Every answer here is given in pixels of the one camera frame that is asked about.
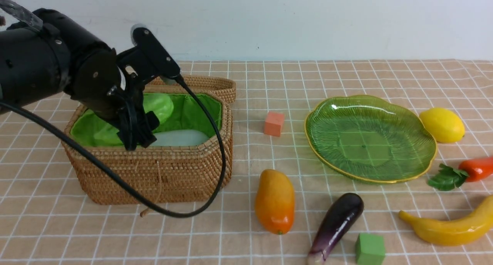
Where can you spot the purple eggplant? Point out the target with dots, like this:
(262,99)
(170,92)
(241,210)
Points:
(339,218)

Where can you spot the yellow lemon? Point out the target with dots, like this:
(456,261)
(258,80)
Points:
(443,124)

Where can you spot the woven wicker basket lid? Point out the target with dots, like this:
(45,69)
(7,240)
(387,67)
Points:
(208,86)

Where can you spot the yellow banana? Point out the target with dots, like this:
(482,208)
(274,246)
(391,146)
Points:
(453,232)

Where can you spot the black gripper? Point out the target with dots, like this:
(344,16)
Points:
(135,125)

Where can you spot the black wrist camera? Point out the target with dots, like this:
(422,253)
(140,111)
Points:
(164,65)

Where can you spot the white radish with leaves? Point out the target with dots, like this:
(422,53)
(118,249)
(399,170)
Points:
(179,138)

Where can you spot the orange yellow mango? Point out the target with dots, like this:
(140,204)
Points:
(275,202)

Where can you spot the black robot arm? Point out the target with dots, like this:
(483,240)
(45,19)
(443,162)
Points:
(46,53)

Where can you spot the orange foam cube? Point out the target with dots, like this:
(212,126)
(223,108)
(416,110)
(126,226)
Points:
(273,124)

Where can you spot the orange carrot with leaves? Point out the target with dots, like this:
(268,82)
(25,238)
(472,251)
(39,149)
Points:
(449,178)

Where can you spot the green cucumber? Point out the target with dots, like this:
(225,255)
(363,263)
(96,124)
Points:
(105,135)

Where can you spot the green foam cube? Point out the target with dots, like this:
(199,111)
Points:
(370,249)

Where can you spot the green leaf glass plate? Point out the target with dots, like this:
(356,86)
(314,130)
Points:
(369,139)

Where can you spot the beige checkered tablecloth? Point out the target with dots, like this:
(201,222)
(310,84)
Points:
(46,219)

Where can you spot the woven wicker basket green lining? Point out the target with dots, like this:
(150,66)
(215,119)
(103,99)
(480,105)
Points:
(161,174)

